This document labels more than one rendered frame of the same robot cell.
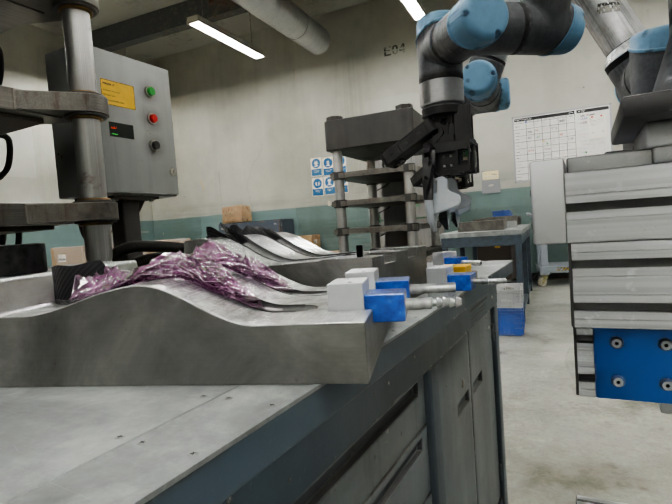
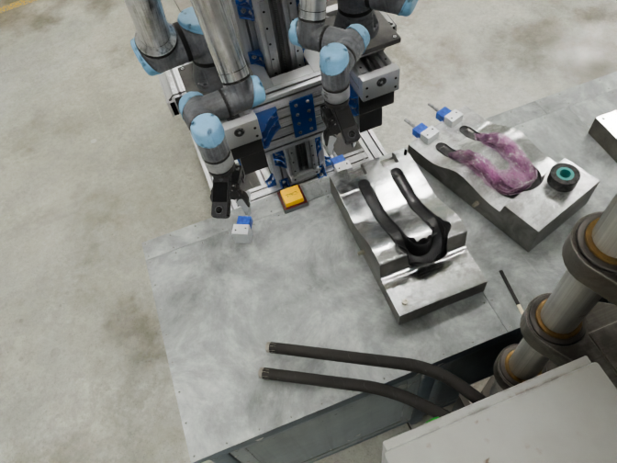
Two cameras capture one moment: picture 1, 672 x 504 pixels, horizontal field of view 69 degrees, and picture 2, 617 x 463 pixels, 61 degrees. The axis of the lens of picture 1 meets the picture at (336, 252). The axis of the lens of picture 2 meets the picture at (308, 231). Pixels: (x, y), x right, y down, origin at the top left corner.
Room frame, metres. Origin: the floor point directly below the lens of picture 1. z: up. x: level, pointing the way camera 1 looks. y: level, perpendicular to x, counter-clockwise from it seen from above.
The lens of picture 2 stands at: (1.67, 0.56, 2.16)
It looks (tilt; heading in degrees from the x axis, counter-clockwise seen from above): 57 degrees down; 231
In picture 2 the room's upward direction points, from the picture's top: 11 degrees counter-clockwise
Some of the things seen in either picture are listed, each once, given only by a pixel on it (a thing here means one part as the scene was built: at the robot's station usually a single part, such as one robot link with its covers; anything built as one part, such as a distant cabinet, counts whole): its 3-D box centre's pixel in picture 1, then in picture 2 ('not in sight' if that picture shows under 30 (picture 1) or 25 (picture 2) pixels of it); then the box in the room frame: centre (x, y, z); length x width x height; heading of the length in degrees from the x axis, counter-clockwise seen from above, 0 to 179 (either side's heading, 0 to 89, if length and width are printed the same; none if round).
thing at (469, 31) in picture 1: (478, 28); (345, 44); (0.76, -0.24, 1.22); 0.11 x 0.11 x 0.08; 13
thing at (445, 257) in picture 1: (459, 262); (244, 220); (1.21, -0.30, 0.83); 0.13 x 0.05 x 0.05; 35
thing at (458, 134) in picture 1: (448, 143); (336, 110); (0.85, -0.21, 1.07); 0.09 x 0.08 x 0.12; 62
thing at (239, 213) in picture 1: (236, 214); not in sight; (8.26, 1.62, 1.26); 0.42 x 0.33 x 0.29; 66
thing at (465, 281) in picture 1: (467, 281); (338, 161); (0.85, -0.23, 0.83); 0.13 x 0.05 x 0.05; 62
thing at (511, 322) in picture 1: (484, 316); not in sight; (3.97, -1.18, 0.11); 0.61 x 0.41 x 0.22; 66
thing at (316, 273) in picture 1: (282, 267); (402, 225); (0.95, 0.11, 0.87); 0.50 x 0.26 x 0.14; 62
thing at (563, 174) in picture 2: (7, 259); (563, 177); (0.58, 0.39, 0.93); 0.08 x 0.08 x 0.04
